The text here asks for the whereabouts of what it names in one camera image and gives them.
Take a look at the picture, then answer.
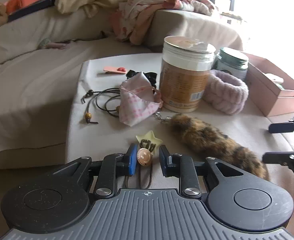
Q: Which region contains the yellow star hair clip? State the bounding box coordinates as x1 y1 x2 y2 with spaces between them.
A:
136 131 163 154

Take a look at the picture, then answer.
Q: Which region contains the pink hair clip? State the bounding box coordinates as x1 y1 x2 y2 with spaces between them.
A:
103 66 127 74

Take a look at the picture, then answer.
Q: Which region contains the beige sofa cover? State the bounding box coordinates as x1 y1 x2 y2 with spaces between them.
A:
0 7 243 169

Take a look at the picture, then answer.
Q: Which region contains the dark blue flat box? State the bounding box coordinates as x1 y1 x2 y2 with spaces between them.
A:
8 0 55 22

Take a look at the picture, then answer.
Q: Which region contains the lavender fluffy wristband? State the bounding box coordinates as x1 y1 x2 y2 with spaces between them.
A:
202 70 249 115

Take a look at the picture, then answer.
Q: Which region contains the pink checked fabric pouch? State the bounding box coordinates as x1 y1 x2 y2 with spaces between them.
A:
119 75 163 127

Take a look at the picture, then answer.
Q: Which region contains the smiley button hair tie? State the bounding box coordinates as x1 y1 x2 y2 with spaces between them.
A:
122 147 154 189

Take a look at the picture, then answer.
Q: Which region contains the green lid glass jar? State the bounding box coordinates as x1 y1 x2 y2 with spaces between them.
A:
212 47 249 81

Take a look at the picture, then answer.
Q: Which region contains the black claw hair clip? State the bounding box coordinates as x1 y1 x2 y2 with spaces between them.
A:
126 70 157 88

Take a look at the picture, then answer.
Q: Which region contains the clear jar orange label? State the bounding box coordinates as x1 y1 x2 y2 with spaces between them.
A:
159 36 216 113

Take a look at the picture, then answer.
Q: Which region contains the pink cardboard box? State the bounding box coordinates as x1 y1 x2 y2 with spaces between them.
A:
245 53 294 117

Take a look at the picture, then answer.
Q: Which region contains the black cord necklace with beads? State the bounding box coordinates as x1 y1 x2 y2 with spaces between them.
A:
80 87 122 125

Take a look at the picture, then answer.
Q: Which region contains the brown furry tail keychain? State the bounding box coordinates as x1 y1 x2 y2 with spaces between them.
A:
155 113 270 181

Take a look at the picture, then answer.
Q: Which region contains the pink floral blanket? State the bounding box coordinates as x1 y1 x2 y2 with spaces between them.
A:
112 0 219 46

